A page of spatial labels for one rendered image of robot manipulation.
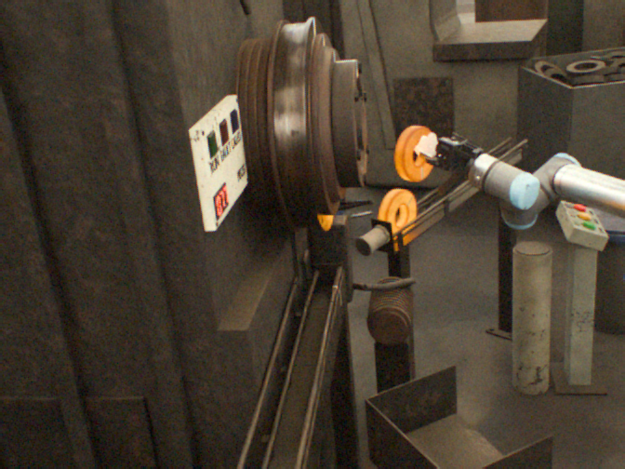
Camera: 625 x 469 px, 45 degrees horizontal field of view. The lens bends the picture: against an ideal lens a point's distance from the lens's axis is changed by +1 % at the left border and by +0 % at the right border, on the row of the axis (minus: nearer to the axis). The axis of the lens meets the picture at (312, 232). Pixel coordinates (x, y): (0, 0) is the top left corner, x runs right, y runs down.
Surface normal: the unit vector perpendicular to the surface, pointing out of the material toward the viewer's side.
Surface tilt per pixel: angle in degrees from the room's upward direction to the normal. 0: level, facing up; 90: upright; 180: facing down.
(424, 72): 90
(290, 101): 62
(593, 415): 0
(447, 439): 5
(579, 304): 90
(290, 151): 86
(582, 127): 90
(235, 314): 0
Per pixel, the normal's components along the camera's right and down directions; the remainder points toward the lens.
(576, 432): -0.09, -0.92
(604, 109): 0.12, 0.37
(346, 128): -0.15, 0.16
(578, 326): -0.14, 0.38
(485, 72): -0.37, 0.38
